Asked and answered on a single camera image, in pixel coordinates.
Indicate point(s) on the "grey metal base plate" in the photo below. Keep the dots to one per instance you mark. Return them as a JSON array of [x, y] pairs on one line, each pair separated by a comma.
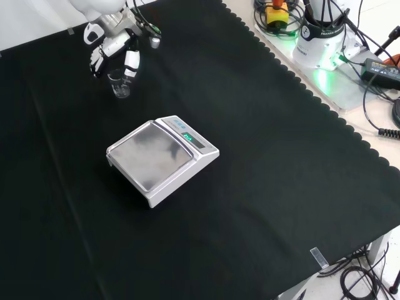
[[343, 90]]

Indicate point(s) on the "black bench cloth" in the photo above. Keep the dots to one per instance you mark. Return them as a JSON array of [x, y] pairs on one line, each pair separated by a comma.
[[250, 187]]

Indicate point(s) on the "black power adapter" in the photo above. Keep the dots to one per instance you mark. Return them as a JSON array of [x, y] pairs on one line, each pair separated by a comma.
[[379, 70]]

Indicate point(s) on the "grey cloth clip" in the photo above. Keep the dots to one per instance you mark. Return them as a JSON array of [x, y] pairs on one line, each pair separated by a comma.
[[318, 257], [71, 31]]

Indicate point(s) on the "yellow stop button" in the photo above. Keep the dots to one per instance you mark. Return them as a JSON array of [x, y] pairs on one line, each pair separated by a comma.
[[276, 14]]

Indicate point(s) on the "white electronic balance steel pan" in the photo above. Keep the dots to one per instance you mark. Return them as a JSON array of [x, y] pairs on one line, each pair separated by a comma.
[[162, 162]]

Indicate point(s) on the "small clear glass beaker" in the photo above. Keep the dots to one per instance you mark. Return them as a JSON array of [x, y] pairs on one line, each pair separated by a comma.
[[119, 89]]

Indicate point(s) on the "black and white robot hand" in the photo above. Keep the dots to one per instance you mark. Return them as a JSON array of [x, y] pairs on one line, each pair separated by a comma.
[[112, 43]]

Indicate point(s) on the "black tripod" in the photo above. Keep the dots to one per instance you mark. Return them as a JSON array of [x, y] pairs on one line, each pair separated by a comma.
[[389, 39]]

